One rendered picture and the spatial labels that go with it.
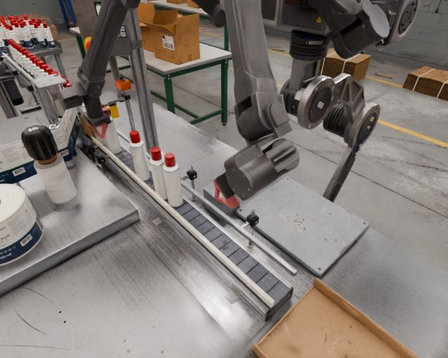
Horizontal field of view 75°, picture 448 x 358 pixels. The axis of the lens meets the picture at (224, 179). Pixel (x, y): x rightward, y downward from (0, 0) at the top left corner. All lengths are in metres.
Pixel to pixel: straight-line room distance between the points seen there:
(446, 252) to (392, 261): 1.43
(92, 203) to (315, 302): 0.80
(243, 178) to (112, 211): 0.71
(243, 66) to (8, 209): 0.76
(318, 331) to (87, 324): 0.59
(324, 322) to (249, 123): 0.58
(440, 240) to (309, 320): 1.80
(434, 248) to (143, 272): 2.00
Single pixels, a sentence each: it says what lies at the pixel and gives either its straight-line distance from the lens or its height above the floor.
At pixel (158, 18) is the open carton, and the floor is 1.08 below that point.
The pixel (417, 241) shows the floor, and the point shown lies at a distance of 2.47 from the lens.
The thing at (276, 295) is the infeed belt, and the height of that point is 0.88.
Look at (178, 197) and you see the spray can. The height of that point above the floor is 0.93.
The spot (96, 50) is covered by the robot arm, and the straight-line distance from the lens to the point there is 1.00.
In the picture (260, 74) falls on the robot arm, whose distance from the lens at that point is 0.51.
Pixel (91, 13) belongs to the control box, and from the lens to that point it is 1.19.
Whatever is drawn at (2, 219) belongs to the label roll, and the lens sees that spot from 0.99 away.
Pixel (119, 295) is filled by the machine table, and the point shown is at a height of 0.83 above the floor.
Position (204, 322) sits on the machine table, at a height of 0.83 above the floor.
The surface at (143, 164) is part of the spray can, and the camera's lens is 1.13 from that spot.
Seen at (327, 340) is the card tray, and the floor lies 0.83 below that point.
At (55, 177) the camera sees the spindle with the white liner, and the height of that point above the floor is 1.02.
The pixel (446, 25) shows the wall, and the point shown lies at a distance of 5.99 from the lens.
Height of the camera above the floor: 1.60
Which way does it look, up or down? 39 degrees down
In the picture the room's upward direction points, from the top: straight up
